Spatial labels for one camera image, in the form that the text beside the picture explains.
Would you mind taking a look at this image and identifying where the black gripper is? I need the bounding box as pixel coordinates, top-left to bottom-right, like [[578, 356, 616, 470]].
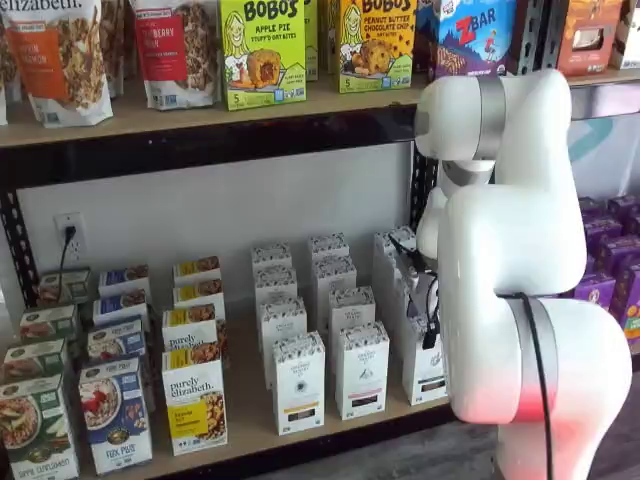
[[407, 264, 440, 350]]

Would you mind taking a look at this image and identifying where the blue snack bar box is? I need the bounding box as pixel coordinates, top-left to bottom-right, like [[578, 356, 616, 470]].
[[414, 0, 442, 77]]

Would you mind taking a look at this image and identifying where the green Bobo's apple pie box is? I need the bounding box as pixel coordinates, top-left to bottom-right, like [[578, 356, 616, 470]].
[[218, 0, 308, 112]]

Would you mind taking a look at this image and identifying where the partly seen granola bag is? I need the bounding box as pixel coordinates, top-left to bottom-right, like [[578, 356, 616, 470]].
[[0, 9, 24, 126]]

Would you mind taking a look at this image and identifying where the white wall outlet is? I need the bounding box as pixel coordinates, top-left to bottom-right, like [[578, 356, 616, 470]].
[[53, 211, 87, 262]]

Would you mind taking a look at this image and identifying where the white box green strip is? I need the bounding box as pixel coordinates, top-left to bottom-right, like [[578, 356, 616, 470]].
[[401, 315, 450, 407], [372, 226, 419, 301], [396, 272, 426, 351], [383, 247, 417, 321]]

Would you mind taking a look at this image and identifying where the long wooden shelf board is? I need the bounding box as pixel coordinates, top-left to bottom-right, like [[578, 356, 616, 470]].
[[0, 69, 426, 149]]

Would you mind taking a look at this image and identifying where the yellow Bobo's peanut butter box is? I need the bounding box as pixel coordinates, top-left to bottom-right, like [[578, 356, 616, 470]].
[[338, 0, 419, 95]]

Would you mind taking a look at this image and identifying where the yellow purely elizabeth box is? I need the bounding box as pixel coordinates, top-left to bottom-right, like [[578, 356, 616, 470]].
[[160, 343, 229, 457], [172, 277, 227, 312], [160, 303, 222, 352], [172, 255, 223, 287]]

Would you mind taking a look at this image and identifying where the wooden shelf board under boxes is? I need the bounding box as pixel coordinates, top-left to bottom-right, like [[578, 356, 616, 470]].
[[74, 299, 451, 480]]

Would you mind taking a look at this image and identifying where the blue flax cereal box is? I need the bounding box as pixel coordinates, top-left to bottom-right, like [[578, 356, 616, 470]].
[[97, 263, 152, 300], [78, 356, 154, 476], [86, 316, 147, 365], [93, 288, 150, 326]]

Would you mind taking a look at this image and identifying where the orange snack box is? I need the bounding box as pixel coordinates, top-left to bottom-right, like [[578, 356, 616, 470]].
[[556, 0, 625, 77]]

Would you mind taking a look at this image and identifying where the orange purely elizabeth granola bag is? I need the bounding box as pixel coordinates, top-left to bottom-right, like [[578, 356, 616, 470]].
[[2, 0, 114, 129]]

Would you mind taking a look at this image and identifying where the purple Zbar box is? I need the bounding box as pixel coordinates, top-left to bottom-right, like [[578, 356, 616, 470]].
[[433, 0, 517, 80]]

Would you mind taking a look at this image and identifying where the purple snack box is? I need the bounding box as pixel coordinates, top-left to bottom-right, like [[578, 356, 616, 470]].
[[622, 304, 640, 355], [578, 197, 609, 224], [596, 235, 640, 274], [612, 263, 640, 326], [606, 194, 640, 221], [582, 216, 625, 251], [573, 276, 617, 321]]

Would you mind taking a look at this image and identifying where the short wooden shelf board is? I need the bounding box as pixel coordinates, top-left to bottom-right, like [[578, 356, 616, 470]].
[[567, 67, 640, 90]]

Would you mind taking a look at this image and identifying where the white box yellow strip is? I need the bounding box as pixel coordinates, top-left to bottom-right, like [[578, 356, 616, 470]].
[[258, 296, 308, 391], [253, 265, 299, 311], [250, 242, 294, 276], [271, 331, 327, 436]]

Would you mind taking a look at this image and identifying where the black metal shelf frame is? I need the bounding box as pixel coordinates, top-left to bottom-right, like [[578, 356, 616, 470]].
[[0, 0, 569, 480]]

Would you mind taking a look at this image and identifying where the white box pink strip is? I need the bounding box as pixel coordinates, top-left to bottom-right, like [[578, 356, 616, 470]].
[[306, 232, 350, 266], [334, 320, 391, 421], [311, 255, 358, 321], [327, 285, 377, 341]]

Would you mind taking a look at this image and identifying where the red berry granola bag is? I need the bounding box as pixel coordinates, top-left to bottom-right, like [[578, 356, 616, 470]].
[[130, 0, 222, 111]]

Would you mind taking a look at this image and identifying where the green oatmeal box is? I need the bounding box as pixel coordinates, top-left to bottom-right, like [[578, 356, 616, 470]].
[[19, 303, 80, 345], [0, 373, 81, 480], [37, 268, 92, 307], [1, 338, 70, 387]]

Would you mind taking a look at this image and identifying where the clear window granola bag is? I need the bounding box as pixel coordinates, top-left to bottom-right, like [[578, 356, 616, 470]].
[[99, 0, 137, 99]]

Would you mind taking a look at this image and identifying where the white snack box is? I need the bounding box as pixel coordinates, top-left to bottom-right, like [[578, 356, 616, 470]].
[[610, 0, 640, 71]]

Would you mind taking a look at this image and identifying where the black plug with cord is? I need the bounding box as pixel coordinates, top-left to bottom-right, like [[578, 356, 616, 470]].
[[55, 225, 77, 301]]

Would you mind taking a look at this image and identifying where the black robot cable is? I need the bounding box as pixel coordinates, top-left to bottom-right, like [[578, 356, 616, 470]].
[[514, 292, 557, 480]]

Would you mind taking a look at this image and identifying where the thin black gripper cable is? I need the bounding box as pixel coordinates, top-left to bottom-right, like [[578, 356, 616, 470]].
[[388, 233, 441, 332]]

